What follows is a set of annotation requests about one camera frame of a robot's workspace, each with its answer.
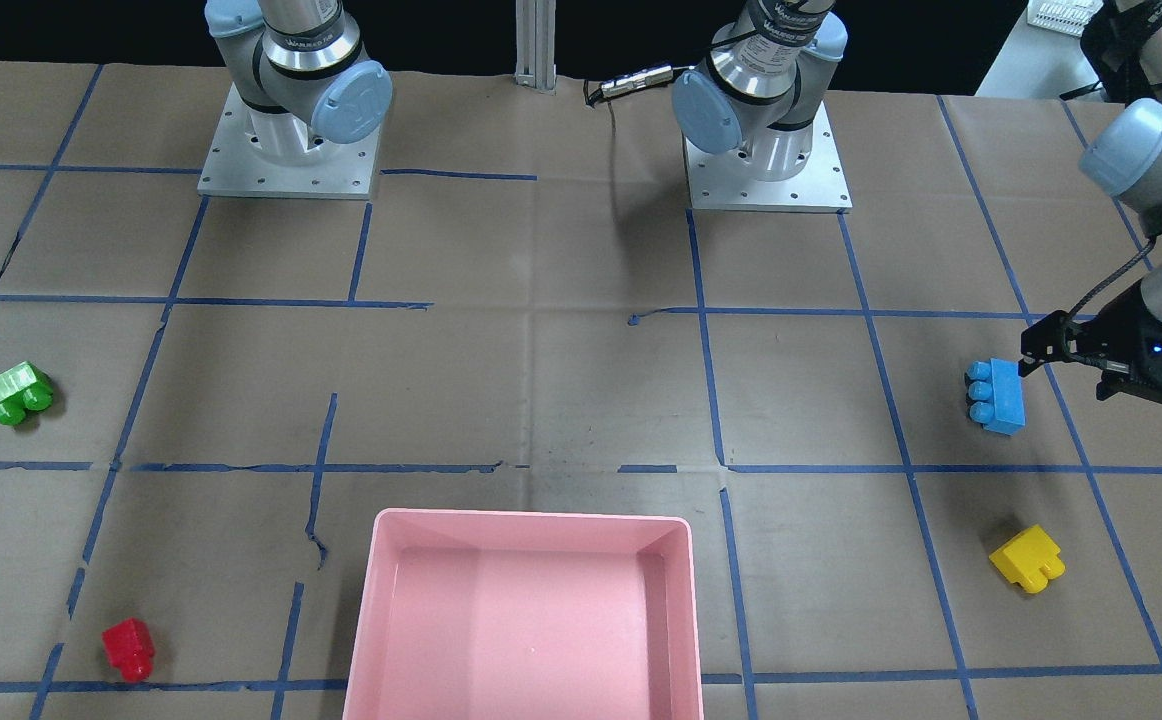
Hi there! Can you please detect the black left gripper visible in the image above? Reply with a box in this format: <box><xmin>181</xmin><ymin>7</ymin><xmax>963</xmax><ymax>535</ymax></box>
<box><xmin>1017</xmin><ymin>282</ymin><xmax>1162</xmax><ymax>405</ymax></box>

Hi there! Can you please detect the blue toy block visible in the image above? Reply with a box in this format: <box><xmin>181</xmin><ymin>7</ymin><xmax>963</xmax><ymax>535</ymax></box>
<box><xmin>964</xmin><ymin>357</ymin><xmax>1026</xmax><ymax>435</ymax></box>

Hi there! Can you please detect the green toy block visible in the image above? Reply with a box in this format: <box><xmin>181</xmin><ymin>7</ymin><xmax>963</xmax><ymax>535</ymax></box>
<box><xmin>0</xmin><ymin>361</ymin><xmax>55</xmax><ymax>427</ymax></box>

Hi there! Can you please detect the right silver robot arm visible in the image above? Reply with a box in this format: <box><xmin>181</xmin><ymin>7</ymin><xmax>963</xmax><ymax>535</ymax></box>
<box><xmin>203</xmin><ymin>1</ymin><xmax>394</xmax><ymax>146</ymax></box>

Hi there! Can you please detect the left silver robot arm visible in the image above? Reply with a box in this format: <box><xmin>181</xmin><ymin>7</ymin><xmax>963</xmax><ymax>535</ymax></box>
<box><xmin>672</xmin><ymin>1</ymin><xmax>1162</xmax><ymax>405</ymax></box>

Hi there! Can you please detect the pink plastic box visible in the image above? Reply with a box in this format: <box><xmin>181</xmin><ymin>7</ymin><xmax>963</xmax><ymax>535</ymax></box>
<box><xmin>342</xmin><ymin>509</ymin><xmax>704</xmax><ymax>719</ymax></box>

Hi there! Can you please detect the yellow toy block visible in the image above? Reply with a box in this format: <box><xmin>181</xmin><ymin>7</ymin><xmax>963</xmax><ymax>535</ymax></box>
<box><xmin>988</xmin><ymin>524</ymin><xmax>1066</xmax><ymax>593</ymax></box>

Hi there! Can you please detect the white keyboard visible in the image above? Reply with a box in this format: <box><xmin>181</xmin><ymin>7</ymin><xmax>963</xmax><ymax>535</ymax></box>
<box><xmin>1025</xmin><ymin>0</ymin><xmax>1103</xmax><ymax>37</ymax></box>

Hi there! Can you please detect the brown paper table cover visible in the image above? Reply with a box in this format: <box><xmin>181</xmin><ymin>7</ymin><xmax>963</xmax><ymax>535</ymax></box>
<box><xmin>0</xmin><ymin>63</ymin><xmax>1162</xmax><ymax>719</ymax></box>

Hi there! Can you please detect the red toy block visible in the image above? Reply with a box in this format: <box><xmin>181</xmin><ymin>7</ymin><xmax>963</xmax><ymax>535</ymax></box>
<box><xmin>101</xmin><ymin>618</ymin><xmax>157</xmax><ymax>683</ymax></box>

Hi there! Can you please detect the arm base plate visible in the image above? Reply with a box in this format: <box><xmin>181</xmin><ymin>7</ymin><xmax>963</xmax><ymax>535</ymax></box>
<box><xmin>682</xmin><ymin>105</ymin><xmax>854</xmax><ymax>214</ymax></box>
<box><xmin>198</xmin><ymin>86</ymin><xmax>383</xmax><ymax>201</ymax></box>

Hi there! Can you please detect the aluminium frame post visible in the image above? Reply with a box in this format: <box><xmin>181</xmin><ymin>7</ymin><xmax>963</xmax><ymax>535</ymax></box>
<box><xmin>514</xmin><ymin>0</ymin><xmax>557</xmax><ymax>95</ymax></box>

